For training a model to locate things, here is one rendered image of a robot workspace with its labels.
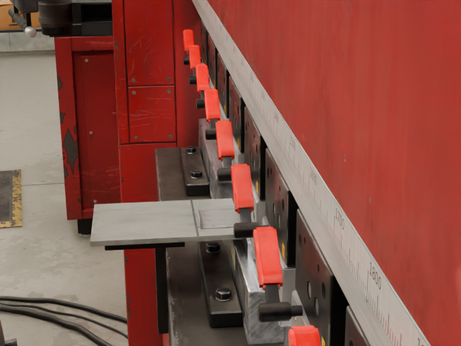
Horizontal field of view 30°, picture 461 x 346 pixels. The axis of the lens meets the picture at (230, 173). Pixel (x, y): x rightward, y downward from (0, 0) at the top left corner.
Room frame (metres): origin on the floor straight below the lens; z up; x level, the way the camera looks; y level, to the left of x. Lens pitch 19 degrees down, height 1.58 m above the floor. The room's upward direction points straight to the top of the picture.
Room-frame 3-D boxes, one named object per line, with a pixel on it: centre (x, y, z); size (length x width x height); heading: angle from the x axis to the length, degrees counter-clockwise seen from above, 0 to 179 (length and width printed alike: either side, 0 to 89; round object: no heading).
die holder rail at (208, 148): (2.02, 0.03, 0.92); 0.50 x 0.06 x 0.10; 6
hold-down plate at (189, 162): (2.06, 0.09, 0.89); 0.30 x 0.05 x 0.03; 6
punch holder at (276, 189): (0.90, -0.09, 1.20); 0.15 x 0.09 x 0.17; 6
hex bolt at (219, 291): (1.32, 0.01, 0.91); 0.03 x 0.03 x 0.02
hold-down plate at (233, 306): (1.42, 0.02, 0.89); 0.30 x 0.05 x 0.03; 6
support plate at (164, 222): (1.45, 0.12, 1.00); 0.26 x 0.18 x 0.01; 96
